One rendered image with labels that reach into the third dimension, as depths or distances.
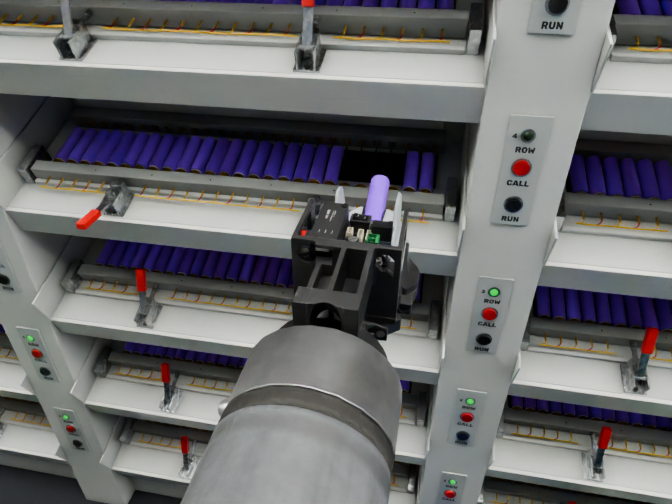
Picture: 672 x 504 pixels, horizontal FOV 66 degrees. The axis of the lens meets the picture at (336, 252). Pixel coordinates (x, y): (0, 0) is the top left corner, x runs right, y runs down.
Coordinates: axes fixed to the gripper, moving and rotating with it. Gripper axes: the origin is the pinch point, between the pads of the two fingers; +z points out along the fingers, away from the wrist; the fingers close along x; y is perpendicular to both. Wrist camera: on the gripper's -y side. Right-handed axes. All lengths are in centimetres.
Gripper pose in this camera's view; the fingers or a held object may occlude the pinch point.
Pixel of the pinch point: (372, 225)
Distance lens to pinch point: 47.1
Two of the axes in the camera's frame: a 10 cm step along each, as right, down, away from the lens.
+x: -9.8, -1.2, 1.6
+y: 0.0, -8.2, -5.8
